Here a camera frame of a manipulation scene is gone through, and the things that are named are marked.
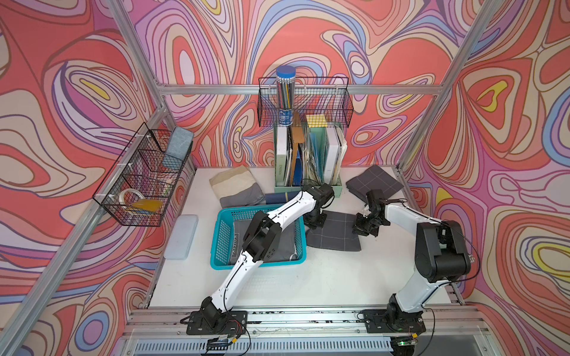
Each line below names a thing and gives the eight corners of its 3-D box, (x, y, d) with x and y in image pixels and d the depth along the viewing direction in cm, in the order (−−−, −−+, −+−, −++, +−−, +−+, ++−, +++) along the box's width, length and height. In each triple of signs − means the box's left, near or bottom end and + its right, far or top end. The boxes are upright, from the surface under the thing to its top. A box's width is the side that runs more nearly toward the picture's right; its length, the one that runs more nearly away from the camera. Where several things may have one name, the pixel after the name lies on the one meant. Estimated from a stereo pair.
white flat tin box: (165, 259, 90) (161, 256, 87) (181, 219, 103) (177, 214, 100) (187, 259, 90) (184, 256, 87) (199, 219, 103) (197, 214, 100)
